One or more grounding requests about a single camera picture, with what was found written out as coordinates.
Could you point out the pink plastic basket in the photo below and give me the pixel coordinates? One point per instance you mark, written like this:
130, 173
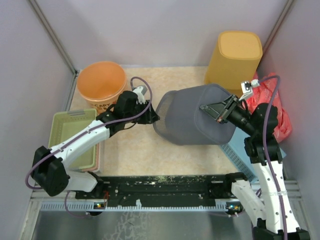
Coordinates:
99, 161

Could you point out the green plastic basket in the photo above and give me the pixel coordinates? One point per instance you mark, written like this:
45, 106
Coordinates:
68, 123

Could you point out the red plastic bag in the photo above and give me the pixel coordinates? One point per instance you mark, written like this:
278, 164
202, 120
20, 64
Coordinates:
263, 94

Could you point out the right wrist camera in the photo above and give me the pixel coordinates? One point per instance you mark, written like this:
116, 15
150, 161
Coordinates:
247, 88

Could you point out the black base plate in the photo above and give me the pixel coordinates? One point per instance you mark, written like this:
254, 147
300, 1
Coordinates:
164, 190

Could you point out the aluminium rail frame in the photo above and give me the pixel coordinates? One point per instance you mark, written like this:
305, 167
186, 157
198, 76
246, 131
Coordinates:
40, 201

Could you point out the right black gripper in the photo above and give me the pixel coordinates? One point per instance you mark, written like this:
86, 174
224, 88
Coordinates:
214, 109

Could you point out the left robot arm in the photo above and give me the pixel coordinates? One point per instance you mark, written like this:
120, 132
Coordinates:
50, 167

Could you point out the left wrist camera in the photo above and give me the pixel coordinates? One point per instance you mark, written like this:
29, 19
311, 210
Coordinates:
140, 92

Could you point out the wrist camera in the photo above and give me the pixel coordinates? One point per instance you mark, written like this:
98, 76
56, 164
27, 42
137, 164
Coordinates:
247, 88
140, 92

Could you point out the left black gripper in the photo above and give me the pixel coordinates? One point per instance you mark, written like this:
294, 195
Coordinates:
150, 117

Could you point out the orange capybara bucket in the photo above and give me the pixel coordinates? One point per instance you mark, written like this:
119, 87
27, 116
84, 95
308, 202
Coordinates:
101, 83

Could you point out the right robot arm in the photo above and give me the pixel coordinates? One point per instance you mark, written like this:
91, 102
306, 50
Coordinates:
271, 215

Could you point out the yellow mesh bin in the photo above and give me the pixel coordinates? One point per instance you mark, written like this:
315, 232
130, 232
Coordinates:
234, 60

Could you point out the blue plastic basket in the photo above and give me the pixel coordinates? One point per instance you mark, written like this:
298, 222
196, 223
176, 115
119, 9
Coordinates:
235, 152

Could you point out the grey mesh bin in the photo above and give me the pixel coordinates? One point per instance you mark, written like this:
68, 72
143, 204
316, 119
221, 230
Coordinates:
182, 122

